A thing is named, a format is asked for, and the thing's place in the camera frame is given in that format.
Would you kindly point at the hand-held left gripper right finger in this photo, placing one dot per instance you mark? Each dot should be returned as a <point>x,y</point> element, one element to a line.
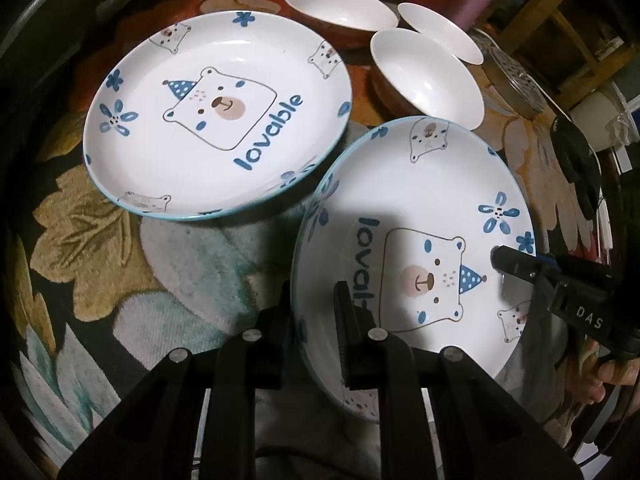
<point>350,347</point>

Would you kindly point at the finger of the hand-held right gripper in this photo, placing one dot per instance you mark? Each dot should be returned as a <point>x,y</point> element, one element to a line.
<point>575,267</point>
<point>515,262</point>

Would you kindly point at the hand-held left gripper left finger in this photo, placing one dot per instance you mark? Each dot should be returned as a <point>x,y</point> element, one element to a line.
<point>275,345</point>

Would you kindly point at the white bear print plate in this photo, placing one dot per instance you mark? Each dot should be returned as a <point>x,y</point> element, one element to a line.
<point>430,210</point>
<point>210,125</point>

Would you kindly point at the white bowl brown outside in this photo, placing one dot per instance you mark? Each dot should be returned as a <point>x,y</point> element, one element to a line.
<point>340,7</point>
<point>442,30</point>
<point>425,72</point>

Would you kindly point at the person's right hand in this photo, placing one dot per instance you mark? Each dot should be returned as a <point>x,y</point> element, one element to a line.
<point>617,372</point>

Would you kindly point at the white plastic bucket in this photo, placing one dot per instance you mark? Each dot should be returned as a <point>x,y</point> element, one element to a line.
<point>605,115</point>

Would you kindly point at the round perforated metal tin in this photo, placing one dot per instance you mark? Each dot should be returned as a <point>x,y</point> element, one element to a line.
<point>515,75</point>

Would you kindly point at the floral rug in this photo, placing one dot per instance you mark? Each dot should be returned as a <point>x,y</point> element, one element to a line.
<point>100,240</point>

